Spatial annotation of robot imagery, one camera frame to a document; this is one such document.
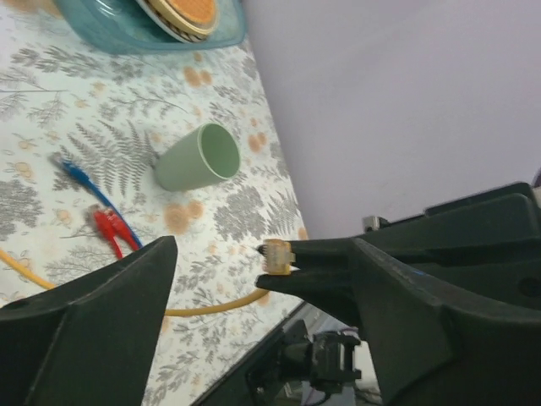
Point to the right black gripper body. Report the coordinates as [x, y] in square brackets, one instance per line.
[450, 301]

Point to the teal plastic container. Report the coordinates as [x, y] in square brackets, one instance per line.
[130, 28]

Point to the woven round coasters stack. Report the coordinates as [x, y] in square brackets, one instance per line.
[188, 21]

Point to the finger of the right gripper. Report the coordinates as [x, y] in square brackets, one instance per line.
[325, 256]
[330, 292]

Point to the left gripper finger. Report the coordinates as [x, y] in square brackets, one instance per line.
[90, 341]

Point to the floral table mat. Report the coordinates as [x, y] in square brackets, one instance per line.
[113, 115]

